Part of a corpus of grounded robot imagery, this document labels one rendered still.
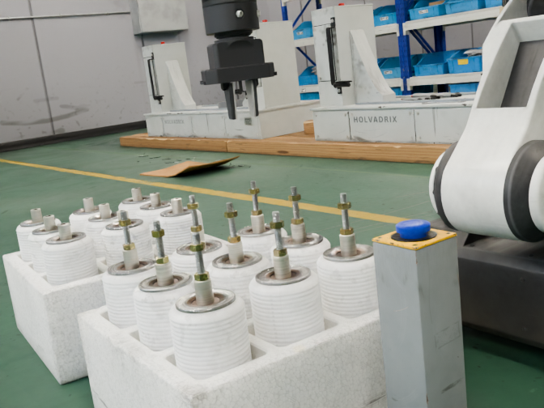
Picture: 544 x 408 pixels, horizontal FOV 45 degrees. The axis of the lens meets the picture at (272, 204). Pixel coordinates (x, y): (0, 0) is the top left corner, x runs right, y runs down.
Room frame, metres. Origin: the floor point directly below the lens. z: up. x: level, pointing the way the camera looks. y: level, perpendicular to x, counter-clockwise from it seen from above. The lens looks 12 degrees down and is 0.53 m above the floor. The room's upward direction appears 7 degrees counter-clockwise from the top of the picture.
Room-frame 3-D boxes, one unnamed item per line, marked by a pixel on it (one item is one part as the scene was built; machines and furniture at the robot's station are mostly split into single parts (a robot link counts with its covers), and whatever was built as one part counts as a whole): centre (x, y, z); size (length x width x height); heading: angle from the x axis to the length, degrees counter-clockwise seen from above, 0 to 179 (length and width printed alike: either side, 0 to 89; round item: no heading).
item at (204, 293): (0.78, 0.10, 0.26); 0.02 x 0.02 x 0.03
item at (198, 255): (0.78, 0.10, 0.30); 0.01 x 0.01 x 0.08
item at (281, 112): (4.99, 0.26, 0.45); 1.61 x 0.57 x 0.74; 36
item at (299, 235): (1.01, -0.04, 0.26); 0.02 x 0.02 x 0.03
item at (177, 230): (1.35, 0.20, 0.16); 0.10 x 0.10 x 0.18
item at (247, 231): (1.11, 0.03, 0.25); 0.08 x 0.08 x 0.01
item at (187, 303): (0.78, 0.10, 0.25); 0.08 x 0.08 x 0.01
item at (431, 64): (6.57, -1.84, 0.36); 0.50 x 0.38 x 0.21; 126
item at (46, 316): (1.39, 0.36, 0.09); 0.39 x 0.39 x 0.18; 31
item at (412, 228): (0.74, -0.16, 0.32); 0.04 x 0.04 x 0.02
